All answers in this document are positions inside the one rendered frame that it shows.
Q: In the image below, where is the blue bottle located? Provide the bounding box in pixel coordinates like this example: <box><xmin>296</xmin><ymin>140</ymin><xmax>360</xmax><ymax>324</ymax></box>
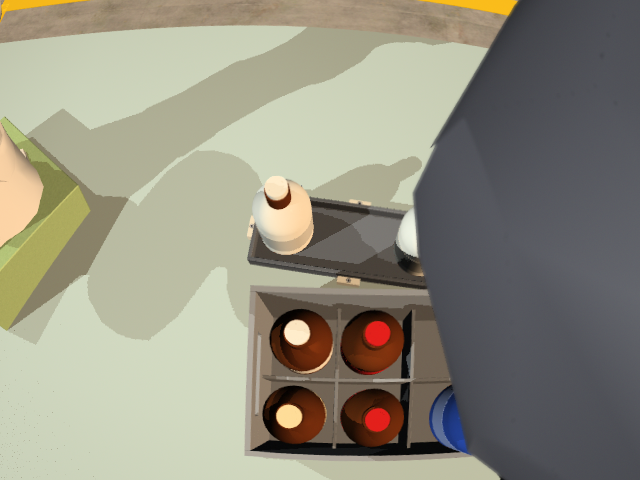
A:
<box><xmin>429</xmin><ymin>385</ymin><xmax>471</xmax><ymax>455</ymax></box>

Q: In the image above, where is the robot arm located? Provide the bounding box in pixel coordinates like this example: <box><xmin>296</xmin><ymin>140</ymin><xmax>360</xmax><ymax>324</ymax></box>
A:
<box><xmin>413</xmin><ymin>0</ymin><xmax>640</xmax><ymax>480</ymax></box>

